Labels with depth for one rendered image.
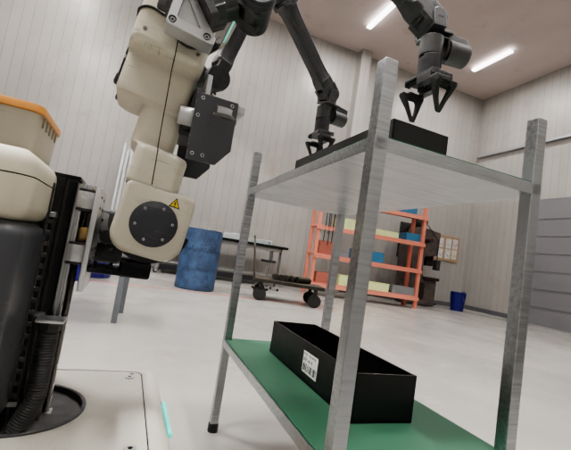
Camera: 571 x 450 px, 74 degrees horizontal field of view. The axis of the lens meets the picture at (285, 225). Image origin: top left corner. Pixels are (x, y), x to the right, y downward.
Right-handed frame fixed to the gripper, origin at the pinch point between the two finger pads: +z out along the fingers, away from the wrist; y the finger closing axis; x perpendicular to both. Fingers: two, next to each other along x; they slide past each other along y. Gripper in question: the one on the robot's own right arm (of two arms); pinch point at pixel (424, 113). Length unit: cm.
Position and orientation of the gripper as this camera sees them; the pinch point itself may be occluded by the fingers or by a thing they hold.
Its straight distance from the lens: 103.5
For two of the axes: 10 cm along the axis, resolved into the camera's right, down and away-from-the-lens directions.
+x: -9.1, -1.5, -3.9
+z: -1.3, 9.9, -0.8
